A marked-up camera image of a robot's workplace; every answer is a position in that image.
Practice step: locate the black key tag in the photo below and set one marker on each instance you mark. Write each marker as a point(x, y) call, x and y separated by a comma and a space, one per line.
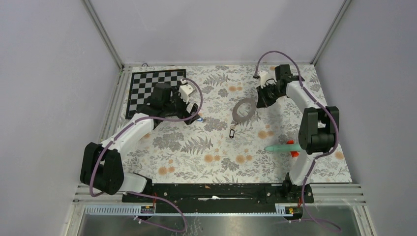
point(231, 133)

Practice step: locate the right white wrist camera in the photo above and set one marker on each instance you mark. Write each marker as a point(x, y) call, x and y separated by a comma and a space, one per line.
point(264, 78)

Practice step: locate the black white checkerboard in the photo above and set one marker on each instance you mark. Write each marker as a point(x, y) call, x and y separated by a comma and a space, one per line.
point(142, 84)

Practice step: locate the slotted cable duct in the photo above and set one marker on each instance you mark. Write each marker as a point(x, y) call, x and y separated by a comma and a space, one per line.
point(204, 210)

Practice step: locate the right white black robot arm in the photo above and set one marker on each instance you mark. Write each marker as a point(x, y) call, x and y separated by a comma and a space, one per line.
point(318, 131)

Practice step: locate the orange plastic piece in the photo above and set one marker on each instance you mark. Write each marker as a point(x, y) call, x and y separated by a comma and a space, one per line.
point(294, 148)

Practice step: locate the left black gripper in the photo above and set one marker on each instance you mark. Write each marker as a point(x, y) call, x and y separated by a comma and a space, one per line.
point(184, 114)

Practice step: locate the teal cylindrical tool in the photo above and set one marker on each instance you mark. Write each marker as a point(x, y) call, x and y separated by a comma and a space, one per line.
point(279, 148)

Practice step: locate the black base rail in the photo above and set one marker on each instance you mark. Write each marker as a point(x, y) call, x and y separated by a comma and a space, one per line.
point(239, 195)

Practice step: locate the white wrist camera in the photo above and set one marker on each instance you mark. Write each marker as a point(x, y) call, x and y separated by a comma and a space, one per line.
point(264, 78)
point(186, 90)

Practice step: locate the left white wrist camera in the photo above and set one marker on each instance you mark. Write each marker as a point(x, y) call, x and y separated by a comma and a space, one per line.
point(186, 90)

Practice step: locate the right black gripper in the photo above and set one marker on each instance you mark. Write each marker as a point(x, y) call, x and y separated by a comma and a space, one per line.
point(262, 101)

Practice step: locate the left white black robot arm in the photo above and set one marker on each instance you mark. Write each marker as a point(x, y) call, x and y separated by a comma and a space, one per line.
point(102, 169)

